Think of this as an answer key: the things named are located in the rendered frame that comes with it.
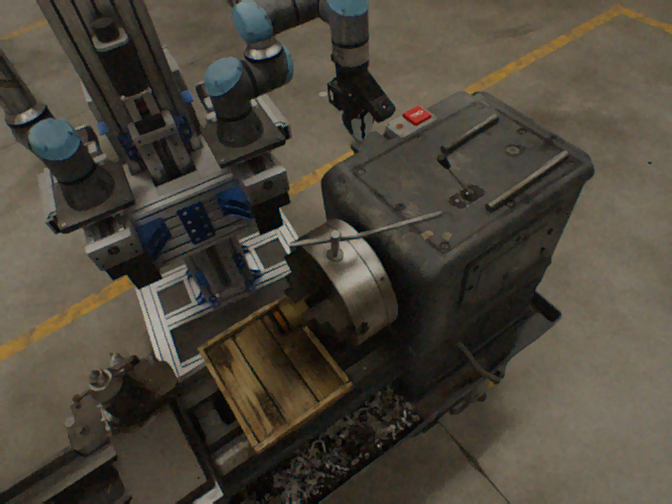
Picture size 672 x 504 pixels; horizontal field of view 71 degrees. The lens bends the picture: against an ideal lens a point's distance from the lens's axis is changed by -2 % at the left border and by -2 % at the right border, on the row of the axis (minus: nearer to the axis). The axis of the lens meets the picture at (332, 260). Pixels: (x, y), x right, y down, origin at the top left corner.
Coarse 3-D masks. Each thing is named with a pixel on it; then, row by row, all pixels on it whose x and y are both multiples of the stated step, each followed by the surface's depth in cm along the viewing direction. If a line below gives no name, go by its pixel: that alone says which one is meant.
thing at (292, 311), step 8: (280, 304) 118; (288, 304) 118; (296, 304) 119; (304, 304) 119; (272, 312) 118; (280, 312) 117; (288, 312) 117; (296, 312) 117; (304, 312) 119; (272, 320) 122; (280, 320) 116; (288, 320) 116; (296, 320) 117; (304, 320) 118; (280, 328) 116; (288, 328) 118; (296, 328) 118
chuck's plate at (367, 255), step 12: (336, 228) 117; (348, 228) 116; (348, 240) 113; (360, 240) 113; (360, 252) 112; (372, 252) 112; (372, 264) 111; (384, 276) 112; (384, 288) 112; (384, 300) 113; (396, 300) 115; (396, 312) 118
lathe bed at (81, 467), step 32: (352, 352) 138; (384, 352) 135; (192, 384) 138; (352, 384) 131; (384, 384) 147; (192, 416) 133; (224, 416) 140; (320, 416) 136; (64, 448) 130; (224, 448) 126; (288, 448) 137; (32, 480) 124; (64, 480) 122; (96, 480) 127; (224, 480) 126
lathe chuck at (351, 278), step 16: (320, 256) 111; (352, 256) 111; (320, 272) 113; (336, 272) 109; (352, 272) 110; (368, 272) 111; (336, 288) 109; (352, 288) 109; (368, 288) 111; (336, 304) 116; (352, 304) 109; (368, 304) 111; (384, 304) 114; (352, 320) 111; (368, 320) 113; (384, 320) 117; (352, 336) 119; (368, 336) 119
